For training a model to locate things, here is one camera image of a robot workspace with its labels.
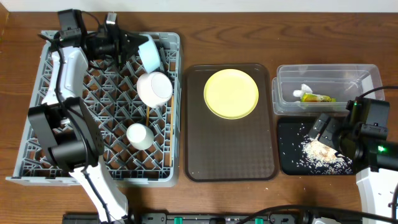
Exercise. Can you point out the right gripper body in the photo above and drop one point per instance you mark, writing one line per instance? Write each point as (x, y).
(333, 137)

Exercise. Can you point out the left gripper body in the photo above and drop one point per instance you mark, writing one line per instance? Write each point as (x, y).
(117, 43)

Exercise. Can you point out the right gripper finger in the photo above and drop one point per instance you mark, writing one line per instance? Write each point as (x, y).
(330, 135)
(319, 125)

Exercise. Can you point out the light blue bowl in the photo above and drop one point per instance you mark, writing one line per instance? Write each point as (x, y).
(149, 54)

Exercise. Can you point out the green yellow snack wrapper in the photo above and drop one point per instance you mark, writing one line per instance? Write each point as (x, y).
(315, 98)

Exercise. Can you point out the white tissue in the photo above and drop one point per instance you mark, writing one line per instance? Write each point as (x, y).
(304, 89)

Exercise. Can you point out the white bowl with food residue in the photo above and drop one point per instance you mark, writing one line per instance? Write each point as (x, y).
(154, 89)

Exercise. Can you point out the wooden chopstick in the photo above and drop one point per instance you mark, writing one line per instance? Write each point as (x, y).
(171, 132)
(147, 115)

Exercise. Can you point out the cream white cup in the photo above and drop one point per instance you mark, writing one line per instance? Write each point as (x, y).
(140, 136)

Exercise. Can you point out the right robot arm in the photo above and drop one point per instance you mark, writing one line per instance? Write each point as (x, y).
(376, 178)

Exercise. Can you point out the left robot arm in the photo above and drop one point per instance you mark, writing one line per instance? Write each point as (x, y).
(64, 126)

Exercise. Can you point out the black tray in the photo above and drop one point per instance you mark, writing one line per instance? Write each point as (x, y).
(289, 149)

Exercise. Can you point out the spilled rice food pile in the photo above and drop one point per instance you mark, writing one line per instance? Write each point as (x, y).
(323, 155)

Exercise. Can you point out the clear plastic bin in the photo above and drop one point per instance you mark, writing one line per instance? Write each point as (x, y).
(343, 82)

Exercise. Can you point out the yellow plate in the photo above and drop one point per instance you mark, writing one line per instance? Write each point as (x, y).
(231, 94)

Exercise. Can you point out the grey plastic dish rack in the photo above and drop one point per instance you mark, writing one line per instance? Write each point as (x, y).
(112, 100)

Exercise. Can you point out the brown serving tray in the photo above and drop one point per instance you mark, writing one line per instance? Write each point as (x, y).
(222, 150)

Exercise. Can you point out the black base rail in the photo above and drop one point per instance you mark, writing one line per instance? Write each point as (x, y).
(275, 218)

